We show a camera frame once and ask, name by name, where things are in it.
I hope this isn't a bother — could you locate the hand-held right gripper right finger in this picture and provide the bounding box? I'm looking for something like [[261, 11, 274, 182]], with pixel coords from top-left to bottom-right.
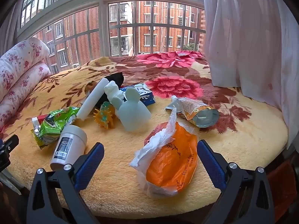
[[197, 139, 275, 224]]

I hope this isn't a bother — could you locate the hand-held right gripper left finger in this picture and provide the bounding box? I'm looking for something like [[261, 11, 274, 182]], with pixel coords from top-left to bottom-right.
[[26, 142, 105, 224]]

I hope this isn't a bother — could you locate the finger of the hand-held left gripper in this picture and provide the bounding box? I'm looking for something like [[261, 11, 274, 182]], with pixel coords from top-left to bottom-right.
[[0, 134, 19, 172]]

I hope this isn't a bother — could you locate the yellow floral blanket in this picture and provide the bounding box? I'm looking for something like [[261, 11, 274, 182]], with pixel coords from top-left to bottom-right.
[[0, 50, 289, 217]]

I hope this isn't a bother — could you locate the white jar with label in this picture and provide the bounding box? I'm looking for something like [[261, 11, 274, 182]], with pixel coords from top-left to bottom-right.
[[50, 125, 88, 171]]

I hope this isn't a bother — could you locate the orange plastic bag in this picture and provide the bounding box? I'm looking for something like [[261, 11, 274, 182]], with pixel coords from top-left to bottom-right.
[[144, 121, 199, 197]]

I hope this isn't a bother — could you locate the red white packet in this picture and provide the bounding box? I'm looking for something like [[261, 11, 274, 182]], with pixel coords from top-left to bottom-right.
[[31, 114, 48, 126]]

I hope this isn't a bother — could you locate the orange green toy dinosaur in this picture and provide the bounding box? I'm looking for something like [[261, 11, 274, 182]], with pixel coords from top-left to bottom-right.
[[93, 101, 116, 130]]

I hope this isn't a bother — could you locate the green snack packet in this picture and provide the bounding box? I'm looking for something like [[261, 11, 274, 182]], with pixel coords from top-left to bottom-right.
[[30, 106, 81, 150]]

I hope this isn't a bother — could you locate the orange foil snack pouch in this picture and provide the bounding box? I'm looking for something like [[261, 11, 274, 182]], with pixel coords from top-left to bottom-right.
[[165, 95, 220, 128]]

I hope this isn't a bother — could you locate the white plastic bag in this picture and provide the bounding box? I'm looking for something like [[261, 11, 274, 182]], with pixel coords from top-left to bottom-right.
[[130, 108, 178, 175]]

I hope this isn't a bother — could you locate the pale blue mouse-shaped container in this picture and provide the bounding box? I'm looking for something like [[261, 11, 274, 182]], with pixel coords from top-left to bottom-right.
[[112, 87, 151, 132]]

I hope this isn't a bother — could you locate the white foam tube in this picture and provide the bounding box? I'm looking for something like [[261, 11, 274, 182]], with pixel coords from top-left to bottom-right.
[[77, 78, 109, 121]]

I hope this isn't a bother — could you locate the white pink floral quilt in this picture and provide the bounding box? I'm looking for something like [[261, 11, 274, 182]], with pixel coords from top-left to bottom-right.
[[0, 37, 52, 131]]

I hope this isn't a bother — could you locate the blue and white carton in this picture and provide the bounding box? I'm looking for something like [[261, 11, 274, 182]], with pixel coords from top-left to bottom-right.
[[119, 83, 156, 106]]

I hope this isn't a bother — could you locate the black cloth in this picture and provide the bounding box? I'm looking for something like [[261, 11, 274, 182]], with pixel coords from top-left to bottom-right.
[[95, 72, 125, 108]]

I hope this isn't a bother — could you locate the white sheer curtain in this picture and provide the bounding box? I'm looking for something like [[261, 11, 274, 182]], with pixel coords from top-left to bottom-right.
[[201, 0, 299, 150]]

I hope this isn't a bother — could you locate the window frame with grille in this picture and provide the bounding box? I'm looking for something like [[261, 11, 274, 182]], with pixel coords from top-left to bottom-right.
[[14, 0, 207, 73]]

